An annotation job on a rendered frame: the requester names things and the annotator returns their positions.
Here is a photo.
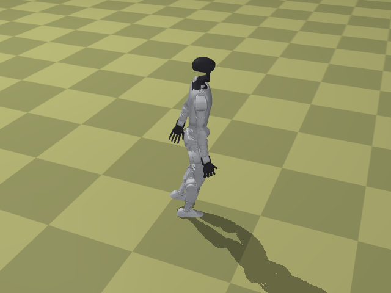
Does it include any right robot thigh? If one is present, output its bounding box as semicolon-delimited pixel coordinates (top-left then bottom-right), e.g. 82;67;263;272
185;145;207;189

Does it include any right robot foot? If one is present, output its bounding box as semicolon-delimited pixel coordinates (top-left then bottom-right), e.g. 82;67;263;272
177;208;203;217

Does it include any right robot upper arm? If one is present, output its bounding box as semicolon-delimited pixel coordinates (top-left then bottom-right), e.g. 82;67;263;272
194;95;210;137

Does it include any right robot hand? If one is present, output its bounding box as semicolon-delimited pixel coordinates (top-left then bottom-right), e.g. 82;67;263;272
201;155;217;178

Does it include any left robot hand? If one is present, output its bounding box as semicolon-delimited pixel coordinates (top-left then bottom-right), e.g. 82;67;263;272
169;120;185;143

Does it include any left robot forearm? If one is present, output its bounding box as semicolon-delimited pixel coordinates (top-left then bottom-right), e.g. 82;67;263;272
177;102;189;127

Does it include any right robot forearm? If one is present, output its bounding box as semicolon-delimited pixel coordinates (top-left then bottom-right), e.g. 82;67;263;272
197;131;210;164

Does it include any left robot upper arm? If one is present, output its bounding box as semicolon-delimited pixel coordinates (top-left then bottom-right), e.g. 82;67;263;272
186;76;198;107

